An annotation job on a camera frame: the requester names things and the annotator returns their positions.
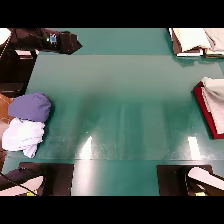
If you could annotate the cream garment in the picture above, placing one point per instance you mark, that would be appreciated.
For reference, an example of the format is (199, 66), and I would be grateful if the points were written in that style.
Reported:
(190, 38)

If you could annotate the white striped garment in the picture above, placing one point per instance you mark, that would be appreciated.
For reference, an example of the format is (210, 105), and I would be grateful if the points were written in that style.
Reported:
(215, 100)

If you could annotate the red garment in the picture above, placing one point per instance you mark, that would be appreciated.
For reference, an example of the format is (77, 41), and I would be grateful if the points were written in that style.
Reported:
(204, 106)

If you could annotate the beige garment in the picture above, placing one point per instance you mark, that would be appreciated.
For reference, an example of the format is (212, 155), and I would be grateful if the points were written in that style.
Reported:
(216, 38)

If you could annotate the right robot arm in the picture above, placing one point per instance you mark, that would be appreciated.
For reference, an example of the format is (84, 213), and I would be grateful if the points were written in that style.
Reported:
(173, 180)

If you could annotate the purple garment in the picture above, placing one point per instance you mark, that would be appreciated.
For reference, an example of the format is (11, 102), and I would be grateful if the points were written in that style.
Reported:
(30, 106)

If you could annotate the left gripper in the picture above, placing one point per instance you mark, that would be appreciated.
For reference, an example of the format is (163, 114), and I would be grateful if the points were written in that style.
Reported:
(70, 43)

